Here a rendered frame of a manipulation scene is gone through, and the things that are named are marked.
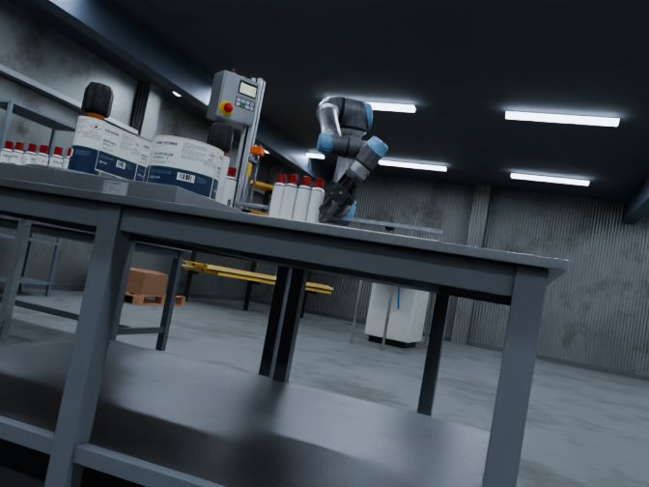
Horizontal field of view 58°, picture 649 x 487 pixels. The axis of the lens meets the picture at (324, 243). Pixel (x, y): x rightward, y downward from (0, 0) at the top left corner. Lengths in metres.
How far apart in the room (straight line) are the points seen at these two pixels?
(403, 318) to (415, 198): 4.36
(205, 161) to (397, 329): 6.72
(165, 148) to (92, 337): 0.53
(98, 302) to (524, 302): 0.98
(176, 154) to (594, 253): 10.55
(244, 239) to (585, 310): 10.56
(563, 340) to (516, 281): 10.46
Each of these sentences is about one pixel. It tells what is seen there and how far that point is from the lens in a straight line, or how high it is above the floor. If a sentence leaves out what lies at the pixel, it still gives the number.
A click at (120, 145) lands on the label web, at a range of 1.94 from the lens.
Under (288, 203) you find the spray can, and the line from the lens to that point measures 2.16.
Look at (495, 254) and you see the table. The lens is 1.17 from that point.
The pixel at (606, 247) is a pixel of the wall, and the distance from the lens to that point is 11.78.
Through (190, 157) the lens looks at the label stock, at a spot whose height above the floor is 0.98.
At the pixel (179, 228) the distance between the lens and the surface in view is 1.43.
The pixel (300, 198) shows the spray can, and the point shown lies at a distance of 2.15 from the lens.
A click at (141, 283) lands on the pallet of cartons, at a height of 0.28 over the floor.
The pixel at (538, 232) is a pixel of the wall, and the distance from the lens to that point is 11.73.
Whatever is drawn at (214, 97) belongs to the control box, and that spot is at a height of 1.37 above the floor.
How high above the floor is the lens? 0.71
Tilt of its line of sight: 4 degrees up
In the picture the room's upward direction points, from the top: 10 degrees clockwise
